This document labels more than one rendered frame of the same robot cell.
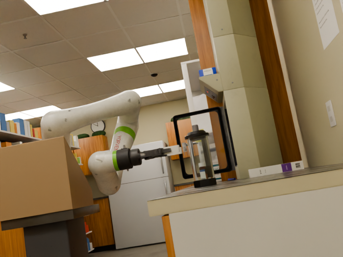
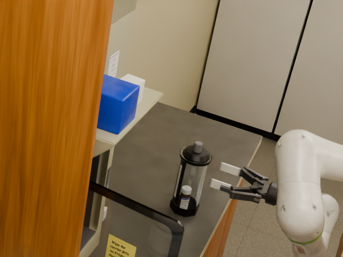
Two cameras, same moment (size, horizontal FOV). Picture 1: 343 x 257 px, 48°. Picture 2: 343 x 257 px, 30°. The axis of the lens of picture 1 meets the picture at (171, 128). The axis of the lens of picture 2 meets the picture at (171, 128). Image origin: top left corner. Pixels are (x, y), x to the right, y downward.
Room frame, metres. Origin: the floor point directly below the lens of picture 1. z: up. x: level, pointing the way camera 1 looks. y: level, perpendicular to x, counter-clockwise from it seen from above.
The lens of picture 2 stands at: (3.48, 0.09, 2.23)
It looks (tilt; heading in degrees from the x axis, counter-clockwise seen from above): 29 degrees down; 189
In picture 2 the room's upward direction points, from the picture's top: 11 degrees clockwise
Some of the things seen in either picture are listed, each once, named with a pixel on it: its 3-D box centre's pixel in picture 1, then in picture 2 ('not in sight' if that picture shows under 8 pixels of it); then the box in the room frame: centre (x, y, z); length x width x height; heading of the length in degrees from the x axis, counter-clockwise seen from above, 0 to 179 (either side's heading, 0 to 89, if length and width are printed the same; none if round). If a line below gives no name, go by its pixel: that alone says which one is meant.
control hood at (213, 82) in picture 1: (211, 90); (117, 126); (2.15, -0.26, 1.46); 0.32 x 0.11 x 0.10; 175
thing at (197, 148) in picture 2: (196, 132); (197, 151); (1.67, -0.10, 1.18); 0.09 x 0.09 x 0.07
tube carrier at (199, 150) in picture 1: (200, 158); (190, 180); (1.67, -0.10, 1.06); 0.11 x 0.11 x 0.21
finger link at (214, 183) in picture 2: (174, 151); (220, 185); (1.74, 0.01, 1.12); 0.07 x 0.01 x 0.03; 85
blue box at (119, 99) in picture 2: (208, 77); (109, 103); (2.22, -0.27, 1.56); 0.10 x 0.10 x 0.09; 85
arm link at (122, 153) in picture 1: (125, 158); not in sight; (1.70, 0.22, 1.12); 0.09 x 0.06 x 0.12; 175
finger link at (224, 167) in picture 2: (171, 149); (229, 169); (1.62, 0.02, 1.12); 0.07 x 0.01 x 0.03; 85
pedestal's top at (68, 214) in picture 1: (54, 216); not in sight; (1.76, 0.59, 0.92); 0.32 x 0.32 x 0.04; 83
